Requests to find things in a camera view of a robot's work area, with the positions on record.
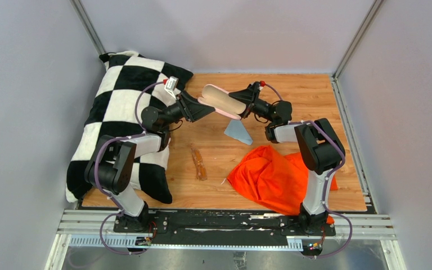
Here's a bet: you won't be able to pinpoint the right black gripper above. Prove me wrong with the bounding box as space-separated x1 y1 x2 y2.
223 83 276 123

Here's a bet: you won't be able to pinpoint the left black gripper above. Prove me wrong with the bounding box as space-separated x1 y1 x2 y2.
159 92 215 130

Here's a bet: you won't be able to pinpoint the pink glasses case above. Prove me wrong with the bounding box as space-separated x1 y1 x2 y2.
197 84 246 120

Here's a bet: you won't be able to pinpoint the light blue cleaning cloth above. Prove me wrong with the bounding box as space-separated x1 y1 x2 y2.
224 119 253 145

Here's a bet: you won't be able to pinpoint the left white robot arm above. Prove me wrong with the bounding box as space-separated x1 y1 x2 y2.
84 92 215 232

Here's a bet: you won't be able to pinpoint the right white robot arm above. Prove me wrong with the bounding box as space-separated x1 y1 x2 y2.
226 81 346 235

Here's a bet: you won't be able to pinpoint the orange transparent sunglasses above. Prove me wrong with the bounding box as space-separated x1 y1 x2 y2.
191 147 208 181

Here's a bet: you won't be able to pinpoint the black white checkered pillow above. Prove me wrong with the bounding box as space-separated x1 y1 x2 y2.
65 51 194 203

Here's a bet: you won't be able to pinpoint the orange cloth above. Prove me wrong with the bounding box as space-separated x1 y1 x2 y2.
226 145 339 224

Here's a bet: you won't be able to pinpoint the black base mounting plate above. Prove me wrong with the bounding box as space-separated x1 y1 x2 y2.
113 209 336 248

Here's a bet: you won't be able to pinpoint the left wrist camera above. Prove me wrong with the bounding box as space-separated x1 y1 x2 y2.
163 76 179 94

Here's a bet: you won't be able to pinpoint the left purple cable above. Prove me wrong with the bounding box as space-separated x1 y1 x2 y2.
93 81 172 256

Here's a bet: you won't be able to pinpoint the aluminium frame rail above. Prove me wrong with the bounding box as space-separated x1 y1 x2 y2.
45 209 406 269

